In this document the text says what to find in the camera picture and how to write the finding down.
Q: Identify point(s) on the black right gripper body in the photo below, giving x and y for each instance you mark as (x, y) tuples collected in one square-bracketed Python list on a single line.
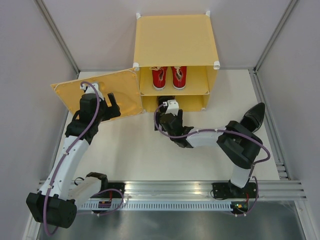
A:
[(178, 118)]

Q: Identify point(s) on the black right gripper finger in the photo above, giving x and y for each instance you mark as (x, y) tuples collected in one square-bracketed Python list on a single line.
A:
[(180, 115), (157, 125)]

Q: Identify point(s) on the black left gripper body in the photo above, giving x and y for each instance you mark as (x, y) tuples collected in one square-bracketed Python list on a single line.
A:
[(106, 113)]

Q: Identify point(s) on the yellow cabinet door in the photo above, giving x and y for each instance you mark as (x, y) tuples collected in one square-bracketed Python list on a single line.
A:
[(123, 84)]

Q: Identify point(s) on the black patent loafer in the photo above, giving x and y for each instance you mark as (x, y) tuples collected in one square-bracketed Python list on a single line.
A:
[(161, 99), (254, 117)]

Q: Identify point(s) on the red canvas sneaker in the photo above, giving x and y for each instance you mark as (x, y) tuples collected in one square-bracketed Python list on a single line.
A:
[(179, 76), (159, 77)]

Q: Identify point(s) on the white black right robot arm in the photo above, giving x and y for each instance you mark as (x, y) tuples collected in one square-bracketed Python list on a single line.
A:
[(234, 140)]

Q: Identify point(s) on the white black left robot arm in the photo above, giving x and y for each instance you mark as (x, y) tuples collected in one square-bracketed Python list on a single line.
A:
[(55, 203)]

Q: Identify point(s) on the yellow plastic shoe cabinet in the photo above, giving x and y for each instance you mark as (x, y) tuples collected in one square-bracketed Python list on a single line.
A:
[(176, 40)]

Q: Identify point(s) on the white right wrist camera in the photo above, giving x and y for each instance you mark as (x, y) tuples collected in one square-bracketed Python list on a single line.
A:
[(172, 107)]

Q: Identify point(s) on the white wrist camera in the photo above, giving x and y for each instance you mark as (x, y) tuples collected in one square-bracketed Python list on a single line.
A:
[(172, 107), (91, 88)]

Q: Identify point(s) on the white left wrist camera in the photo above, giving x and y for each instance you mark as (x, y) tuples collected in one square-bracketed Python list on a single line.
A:
[(91, 88)]

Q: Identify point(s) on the right aluminium corner post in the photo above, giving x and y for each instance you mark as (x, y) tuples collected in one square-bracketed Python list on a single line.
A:
[(275, 34)]

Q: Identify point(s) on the white slotted cable duct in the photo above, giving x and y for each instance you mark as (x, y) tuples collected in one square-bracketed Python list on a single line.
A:
[(130, 205)]

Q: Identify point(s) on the aluminium corner frame post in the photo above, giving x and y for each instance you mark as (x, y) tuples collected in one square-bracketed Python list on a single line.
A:
[(57, 34)]

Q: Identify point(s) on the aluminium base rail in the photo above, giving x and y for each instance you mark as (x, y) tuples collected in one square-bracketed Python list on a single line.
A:
[(269, 190)]

